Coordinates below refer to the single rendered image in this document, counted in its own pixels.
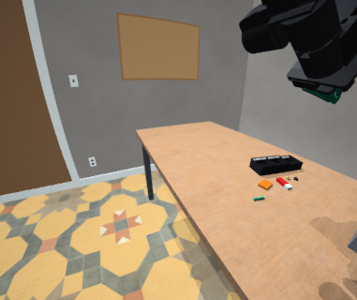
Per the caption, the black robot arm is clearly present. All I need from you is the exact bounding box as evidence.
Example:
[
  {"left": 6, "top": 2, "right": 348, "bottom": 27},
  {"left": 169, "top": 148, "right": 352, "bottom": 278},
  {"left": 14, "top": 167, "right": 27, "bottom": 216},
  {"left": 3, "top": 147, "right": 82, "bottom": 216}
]
[{"left": 239, "top": 0, "right": 357, "bottom": 67}]

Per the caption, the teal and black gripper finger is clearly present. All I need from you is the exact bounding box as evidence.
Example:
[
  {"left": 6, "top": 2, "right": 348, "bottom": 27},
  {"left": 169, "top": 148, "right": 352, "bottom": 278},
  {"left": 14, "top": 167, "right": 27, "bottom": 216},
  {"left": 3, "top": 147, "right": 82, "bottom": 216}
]
[
  {"left": 319, "top": 88, "right": 342, "bottom": 104},
  {"left": 302, "top": 88, "right": 330, "bottom": 102}
]

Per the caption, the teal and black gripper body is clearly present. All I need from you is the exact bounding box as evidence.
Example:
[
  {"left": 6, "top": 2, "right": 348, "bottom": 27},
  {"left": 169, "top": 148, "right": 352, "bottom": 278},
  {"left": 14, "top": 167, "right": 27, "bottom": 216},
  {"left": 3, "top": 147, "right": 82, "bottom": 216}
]
[{"left": 287, "top": 25, "right": 357, "bottom": 95}]

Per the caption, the orange block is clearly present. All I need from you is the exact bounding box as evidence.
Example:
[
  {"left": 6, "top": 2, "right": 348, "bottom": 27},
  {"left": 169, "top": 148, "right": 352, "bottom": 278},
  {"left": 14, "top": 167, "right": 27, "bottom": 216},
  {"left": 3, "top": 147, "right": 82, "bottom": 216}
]
[{"left": 258, "top": 179, "right": 273, "bottom": 190}]

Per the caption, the black rack of three labelled bins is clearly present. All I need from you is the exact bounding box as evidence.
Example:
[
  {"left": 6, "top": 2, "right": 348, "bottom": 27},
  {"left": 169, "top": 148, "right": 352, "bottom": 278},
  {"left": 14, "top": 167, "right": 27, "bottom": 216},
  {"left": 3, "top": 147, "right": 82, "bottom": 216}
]
[{"left": 249, "top": 155, "right": 303, "bottom": 176}]

